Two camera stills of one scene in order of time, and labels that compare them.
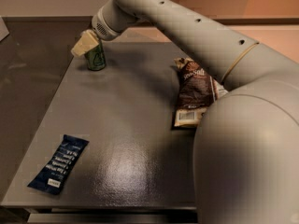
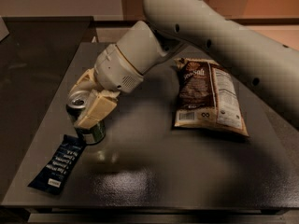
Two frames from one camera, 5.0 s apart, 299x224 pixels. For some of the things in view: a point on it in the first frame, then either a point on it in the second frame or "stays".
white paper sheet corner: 4,31 stays
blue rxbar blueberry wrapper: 51,176 stays
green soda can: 95,58 → 75,105
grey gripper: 100,27 → 116,69
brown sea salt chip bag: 197,91 stays
